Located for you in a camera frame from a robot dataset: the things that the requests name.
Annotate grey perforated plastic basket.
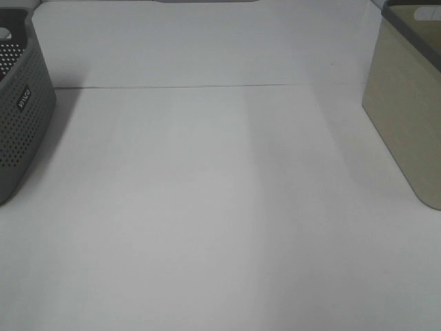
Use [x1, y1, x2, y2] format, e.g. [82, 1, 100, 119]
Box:
[1, 8, 57, 203]

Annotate beige bin with grey rim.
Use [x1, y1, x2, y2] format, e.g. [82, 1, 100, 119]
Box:
[362, 1, 440, 210]

